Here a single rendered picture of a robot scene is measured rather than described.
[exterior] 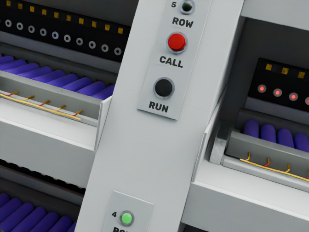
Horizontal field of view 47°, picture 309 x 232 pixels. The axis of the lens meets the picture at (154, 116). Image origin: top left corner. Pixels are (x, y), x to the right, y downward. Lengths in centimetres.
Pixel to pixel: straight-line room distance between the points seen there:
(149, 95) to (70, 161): 10
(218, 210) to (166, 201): 5
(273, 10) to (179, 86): 11
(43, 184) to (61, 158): 20
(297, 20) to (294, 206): 17
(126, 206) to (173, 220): 4
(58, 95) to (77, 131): 6
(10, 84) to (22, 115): 5
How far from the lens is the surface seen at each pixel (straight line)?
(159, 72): 33
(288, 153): 39
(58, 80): 47
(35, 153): 38
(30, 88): 43
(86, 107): 40
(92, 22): 53
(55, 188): 56
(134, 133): 33
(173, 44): 33
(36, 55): 56
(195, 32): 33
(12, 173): 59
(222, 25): 33
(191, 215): 34
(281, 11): 35
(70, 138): 36
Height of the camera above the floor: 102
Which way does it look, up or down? 2 degrees down
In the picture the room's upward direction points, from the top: 16 degrees clockwise
